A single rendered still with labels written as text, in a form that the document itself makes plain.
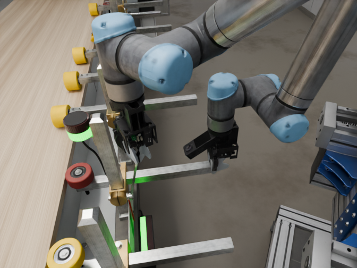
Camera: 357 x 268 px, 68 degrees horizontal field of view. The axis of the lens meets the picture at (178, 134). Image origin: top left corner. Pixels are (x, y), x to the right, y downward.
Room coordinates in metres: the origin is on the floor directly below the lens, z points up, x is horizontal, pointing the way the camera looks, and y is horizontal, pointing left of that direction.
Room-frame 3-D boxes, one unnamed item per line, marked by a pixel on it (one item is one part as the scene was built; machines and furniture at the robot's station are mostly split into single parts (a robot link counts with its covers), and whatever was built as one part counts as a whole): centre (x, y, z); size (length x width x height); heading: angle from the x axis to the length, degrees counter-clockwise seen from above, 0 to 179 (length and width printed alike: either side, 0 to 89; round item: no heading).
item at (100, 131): (0.50, 0.19, 0.90); 0.04 x 0.04 x 0.48; 7
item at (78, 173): (0.53, 0.31, 0.85); 0.08 x 0.08 x 0.11
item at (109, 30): (0.47, 0.10, 1.31); 0.09 x 0.08 x 0.11; 44
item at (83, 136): (0.50, 0.24, 1.10); 0.06 x 0.06 x 0.02
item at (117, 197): (0.52, 0.20, 0.84); 0.14 x 0.06 x 0.05; 7
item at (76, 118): (0.50, 0.24, 1.03); 0.06 x 0.06 x 0.22; 7
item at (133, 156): (0.45, 0.11, 1.05); 0.06 x 0.03 x 0.09; 27
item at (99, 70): (0.75, 0.22, 0.91); 0.04 x 0.04 x 0.48; 7
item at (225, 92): (0.58, -0.12, 1.12); 0.09 x 0.08 x 0.11; 103
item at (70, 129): (0.50, 0.24, 1.12); 0.06 x 0.06 x 0.02
